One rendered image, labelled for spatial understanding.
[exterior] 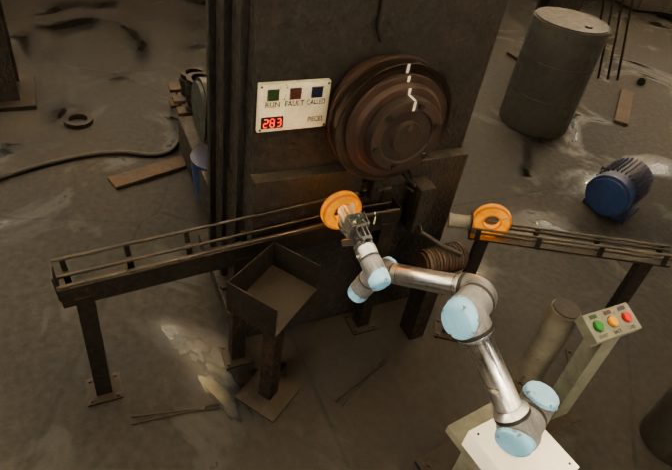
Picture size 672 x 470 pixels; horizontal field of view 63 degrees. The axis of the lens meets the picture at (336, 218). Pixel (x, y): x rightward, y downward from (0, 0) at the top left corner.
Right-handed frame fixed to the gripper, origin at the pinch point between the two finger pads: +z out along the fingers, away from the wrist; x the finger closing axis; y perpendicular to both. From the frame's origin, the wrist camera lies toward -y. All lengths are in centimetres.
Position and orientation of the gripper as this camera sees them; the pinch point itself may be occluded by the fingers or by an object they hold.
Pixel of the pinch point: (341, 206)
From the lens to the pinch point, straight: 201.4
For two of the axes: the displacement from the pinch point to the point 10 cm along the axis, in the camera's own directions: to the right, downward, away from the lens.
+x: -9.1, 1.7, -3.8
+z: -3.6, -7.9, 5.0
